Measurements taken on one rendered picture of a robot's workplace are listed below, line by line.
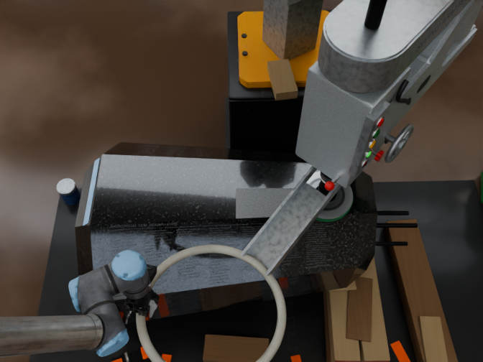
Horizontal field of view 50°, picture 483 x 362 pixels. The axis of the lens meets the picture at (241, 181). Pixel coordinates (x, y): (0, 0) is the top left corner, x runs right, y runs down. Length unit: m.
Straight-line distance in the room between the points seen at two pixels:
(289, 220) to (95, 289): 0.73
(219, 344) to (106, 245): 0.77
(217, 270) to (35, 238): 1.30
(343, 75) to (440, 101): 2.30
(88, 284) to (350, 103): 0.87
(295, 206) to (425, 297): 1.09
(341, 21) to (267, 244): 0.83
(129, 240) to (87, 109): 1.58
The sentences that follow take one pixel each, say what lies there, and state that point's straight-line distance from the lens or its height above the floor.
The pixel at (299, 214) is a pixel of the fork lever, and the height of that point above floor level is 0.94.
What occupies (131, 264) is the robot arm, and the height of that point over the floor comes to 1.22.
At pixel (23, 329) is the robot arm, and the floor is 1.44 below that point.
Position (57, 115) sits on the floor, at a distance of 3.51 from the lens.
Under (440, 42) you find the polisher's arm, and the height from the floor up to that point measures 1.41.
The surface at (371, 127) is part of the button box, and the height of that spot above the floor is 1.46.
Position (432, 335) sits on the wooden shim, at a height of 0.12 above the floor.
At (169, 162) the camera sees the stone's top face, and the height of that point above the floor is 0.80.
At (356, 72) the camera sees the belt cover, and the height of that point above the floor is 1.63.
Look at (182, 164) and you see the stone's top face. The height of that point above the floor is 0.80.
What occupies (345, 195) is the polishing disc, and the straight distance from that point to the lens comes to 2.06.
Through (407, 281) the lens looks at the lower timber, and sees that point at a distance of 2.76.
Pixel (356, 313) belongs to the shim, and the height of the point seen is 0.24.
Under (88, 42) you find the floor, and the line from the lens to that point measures 3.91.
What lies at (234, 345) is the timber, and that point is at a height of 0.14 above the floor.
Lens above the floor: 2.58
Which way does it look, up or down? 58 degrees down
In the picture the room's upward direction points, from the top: straight up
